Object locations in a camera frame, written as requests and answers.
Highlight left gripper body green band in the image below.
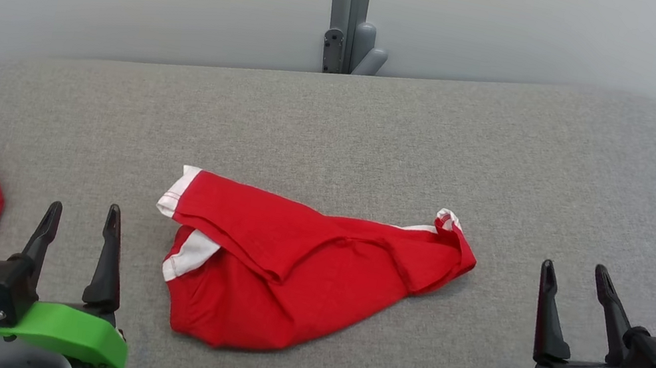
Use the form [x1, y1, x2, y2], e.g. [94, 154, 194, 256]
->
[0, 287, 136, 368]

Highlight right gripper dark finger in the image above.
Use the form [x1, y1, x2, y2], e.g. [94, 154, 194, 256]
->
[525, 258, 587, 368]
[580, 264, 656, 368]

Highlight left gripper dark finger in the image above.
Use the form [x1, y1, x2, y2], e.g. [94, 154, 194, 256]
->
[81, 202, 137, 314]
[5, 195, 64, 292]

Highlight red shorts with white trim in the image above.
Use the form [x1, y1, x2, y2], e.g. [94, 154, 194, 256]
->
[134, 159, 485, 368]

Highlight grey metal frame post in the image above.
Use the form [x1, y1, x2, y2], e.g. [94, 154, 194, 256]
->
[314, 0, 399, 83]

